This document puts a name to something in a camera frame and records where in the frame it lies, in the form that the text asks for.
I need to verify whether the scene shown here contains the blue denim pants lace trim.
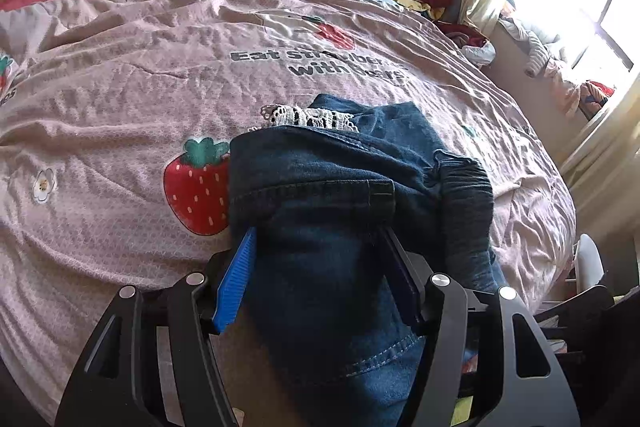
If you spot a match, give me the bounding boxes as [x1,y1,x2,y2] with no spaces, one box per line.
[230,94,504,426]

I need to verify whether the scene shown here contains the white chair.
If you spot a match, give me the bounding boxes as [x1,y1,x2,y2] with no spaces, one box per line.
[566,234,605,294]

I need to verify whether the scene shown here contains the pink strawberry print bedspread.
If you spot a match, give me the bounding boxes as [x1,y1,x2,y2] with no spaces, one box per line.
[1,0,576,423]

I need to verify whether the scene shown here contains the clutter on window sill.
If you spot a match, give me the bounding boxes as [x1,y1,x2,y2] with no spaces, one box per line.
[498,2,615,120]

